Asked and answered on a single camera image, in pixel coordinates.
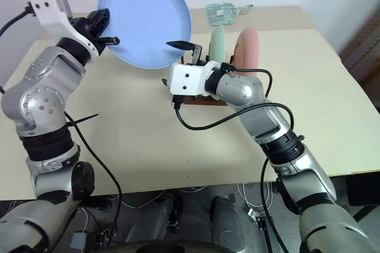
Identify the green plate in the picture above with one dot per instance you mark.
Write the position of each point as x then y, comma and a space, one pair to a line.
217, 45

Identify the black zip tie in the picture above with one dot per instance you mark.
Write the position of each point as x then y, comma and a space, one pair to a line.
86, 119

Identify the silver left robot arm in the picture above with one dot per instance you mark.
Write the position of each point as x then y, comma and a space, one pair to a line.
41, 98

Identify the blue plate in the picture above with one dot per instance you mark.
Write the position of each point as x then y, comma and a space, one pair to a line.
148, 18

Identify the green packaged item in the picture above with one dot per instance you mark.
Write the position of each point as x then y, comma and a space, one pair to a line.
221, 13

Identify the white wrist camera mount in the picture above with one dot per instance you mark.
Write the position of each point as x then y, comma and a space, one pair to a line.
190, 79
50, 12

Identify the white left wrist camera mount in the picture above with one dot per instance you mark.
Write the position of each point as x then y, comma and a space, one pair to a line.
50, 12

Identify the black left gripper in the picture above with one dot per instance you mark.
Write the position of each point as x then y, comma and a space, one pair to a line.
84, 28

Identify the brown wooden furniture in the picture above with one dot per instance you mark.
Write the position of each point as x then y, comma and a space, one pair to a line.
363, 48

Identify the small grey-blue box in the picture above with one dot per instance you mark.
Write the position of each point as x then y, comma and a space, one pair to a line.
79, 240

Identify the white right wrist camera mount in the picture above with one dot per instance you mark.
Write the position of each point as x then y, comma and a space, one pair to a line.
190, 79

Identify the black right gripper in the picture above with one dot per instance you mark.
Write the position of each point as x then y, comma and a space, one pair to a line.
197, 57

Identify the wooden dish rack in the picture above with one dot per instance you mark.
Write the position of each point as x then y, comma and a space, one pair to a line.
205, 101

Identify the pink plate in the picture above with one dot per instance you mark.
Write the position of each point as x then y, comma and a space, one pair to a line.
249, 48

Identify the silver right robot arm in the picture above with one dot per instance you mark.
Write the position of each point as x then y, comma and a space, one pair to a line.
267, 122

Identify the dark rounded shape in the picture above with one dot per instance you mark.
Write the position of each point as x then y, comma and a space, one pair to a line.
227, 223
154, 220

